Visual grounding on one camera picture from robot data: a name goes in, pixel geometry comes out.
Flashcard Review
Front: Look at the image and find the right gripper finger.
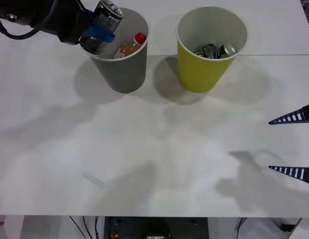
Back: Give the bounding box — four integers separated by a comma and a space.
268, 103, 309, 125
268, 165, 309, 186

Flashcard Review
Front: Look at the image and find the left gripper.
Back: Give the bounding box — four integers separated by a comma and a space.
45, 0, 115, 46

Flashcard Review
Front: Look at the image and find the black drink can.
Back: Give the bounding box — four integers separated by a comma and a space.
79, 0, 124, 55

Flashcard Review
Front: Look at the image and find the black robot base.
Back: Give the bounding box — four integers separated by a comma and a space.
104, 216, 209, 239

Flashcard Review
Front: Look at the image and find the plastic bottle with red cap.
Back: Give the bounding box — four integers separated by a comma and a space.
113, 32, 148, 60

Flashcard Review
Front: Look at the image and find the grey plastic waste bin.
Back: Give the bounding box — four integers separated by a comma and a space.
88, 7, 150, 94

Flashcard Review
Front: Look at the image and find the black can with silver top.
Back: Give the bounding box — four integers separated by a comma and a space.
218, 44, 237, 59

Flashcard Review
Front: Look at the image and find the yellow-green plastic waste bin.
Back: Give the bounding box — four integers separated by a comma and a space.
176, 5, 248, 94

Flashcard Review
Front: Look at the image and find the crushed black can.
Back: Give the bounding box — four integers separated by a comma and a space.
201, 44, 219, 59

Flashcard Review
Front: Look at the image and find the white table leg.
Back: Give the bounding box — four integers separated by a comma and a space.
3, 215, 25, 239

